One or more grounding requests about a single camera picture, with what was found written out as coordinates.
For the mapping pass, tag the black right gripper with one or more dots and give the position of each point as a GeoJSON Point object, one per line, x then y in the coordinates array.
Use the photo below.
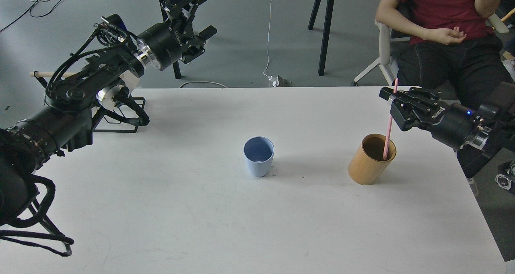
{"type": "Point", "coordinates": [452, 125]}

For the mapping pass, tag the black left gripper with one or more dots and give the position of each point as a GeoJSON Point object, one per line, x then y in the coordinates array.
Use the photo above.
{"type": "Point", "coordinates": [165, 43]}

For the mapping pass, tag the pink chopstick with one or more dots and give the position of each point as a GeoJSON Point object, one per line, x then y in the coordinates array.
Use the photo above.
{"type": "Point", "coordinates": [390, 120]}

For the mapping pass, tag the light blue plastic cup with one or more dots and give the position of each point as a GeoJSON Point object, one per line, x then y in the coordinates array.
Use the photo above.
{"type": "Point", "coordinates": [258, 153]}

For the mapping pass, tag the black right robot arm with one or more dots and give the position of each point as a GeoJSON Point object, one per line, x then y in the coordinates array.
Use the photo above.
{"type": "Point", "coordinates": [488, 129]}

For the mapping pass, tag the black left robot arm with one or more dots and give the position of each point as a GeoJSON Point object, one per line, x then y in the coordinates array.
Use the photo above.
{"type": "Point", "coordinates": [84, 89]}

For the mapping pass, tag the bamboo chopstick holder cup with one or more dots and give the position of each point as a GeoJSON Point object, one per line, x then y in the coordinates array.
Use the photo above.
{"type": "Point", "coordinates": [372, 157]}

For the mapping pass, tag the person's right hand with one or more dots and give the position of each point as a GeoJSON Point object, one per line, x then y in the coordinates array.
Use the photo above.
{"type": "Point", "coordinates": [445, 36]}

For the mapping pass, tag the white office chair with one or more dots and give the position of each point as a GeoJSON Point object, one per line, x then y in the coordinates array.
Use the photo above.
{"type": "Point", "coordinates": [390, 45]}

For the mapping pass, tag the seated person in red shirt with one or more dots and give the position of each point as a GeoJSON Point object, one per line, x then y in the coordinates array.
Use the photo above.
{"type": "Point", "coordinates": [473, 67]}

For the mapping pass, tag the white mug on rack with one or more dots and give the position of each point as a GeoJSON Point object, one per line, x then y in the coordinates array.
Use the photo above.
{"type": "Point", "coordinates": [130, 80]}

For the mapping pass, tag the white power adapter on floor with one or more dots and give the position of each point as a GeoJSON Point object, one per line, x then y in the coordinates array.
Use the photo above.
{"type": "Point", "coordinates": [278, 81]}

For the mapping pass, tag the black table legs right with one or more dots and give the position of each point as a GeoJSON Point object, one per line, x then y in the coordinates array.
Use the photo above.
{"type": "Point", "coordinates": [327, 23]}

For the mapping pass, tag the black wire cup rack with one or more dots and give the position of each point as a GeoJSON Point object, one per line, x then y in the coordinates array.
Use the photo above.
{"type": "Point", "coordinates": [112, 115]}

